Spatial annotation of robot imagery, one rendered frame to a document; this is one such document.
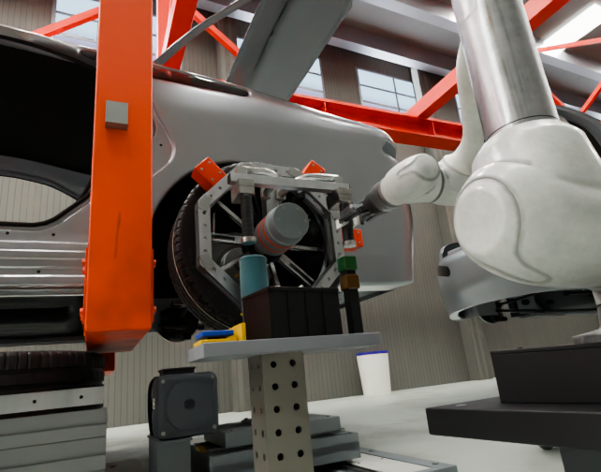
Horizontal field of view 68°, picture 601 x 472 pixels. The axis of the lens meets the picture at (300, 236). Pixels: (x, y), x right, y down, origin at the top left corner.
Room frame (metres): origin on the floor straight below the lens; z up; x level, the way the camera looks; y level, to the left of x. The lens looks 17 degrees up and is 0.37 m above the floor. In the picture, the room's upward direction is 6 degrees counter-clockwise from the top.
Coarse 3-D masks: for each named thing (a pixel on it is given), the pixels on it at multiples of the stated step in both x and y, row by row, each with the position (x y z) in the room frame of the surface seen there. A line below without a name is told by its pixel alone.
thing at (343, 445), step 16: (336, 432) 1.68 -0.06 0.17; (352, 432) 1.66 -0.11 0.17; (192, 448) 1.66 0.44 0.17; (208, 448) 1.67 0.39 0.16; (224, 448) 1.51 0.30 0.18; (240, 448) 1.53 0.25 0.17; (320, 448) 1.57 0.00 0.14; (336, 448) 1.60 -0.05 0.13; (352, 448) 1.62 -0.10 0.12; (192, 464) 1.66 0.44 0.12; (208, 464) 1.44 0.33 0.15; (224, 464) 1.44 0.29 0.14; (240, 464) 1.46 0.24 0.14; (320, 464) 1.57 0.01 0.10
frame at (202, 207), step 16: (288, 176) 1.54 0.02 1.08; (208, 192) 1.41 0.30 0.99; (224, 192) 1.44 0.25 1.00; (208, 208) 1.41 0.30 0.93; (320, 208) 1.64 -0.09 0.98; (208, 224) 1.41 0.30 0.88; (208, 240) 1.41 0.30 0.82; (336, 240) 1.62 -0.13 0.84; (208, 256) 1.40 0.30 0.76; (336, 256) 1.61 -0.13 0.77; (208, 272) 1.41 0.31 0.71; (224, 272) 1.43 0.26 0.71; (336, 272) 1.61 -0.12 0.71; (224, 288) 1.44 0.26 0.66; (240, 288) 1.45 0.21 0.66; (240, 304) 1.49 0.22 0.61
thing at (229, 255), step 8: (232, 232) 1.92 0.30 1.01; (232, 240) 1.92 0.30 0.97; (216, 248) 1.89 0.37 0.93; (224, 248) 1.90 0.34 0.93; (232, 248) 1.92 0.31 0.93; (240, 248) 1.89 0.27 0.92; (256, 248) 1.96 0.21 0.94; (216, 256) 1.89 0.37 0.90; (224, 256) 1.90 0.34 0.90; (232, 256) 1.87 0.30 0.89; (224, 264) 1.85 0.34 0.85; (232, 272) 1.87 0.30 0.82
